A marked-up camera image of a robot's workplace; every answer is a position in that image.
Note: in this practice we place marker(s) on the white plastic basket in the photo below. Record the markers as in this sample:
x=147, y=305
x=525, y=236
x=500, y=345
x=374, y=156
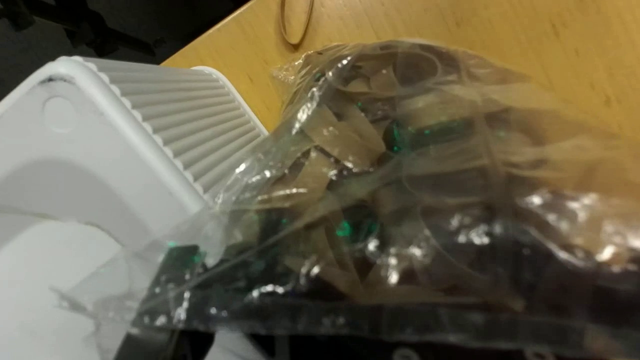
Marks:
x=101, y=152

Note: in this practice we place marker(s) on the tan rubber band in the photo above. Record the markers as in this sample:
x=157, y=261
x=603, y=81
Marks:
x=283, y=26

